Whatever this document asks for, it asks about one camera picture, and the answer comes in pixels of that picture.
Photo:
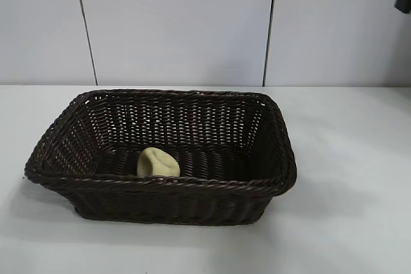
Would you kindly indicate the dark brown woven basket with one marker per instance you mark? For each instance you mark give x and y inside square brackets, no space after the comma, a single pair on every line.
[160,203]

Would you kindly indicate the pale yellow egg yolk pastry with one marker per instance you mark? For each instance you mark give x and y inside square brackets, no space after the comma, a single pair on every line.
[157,165]

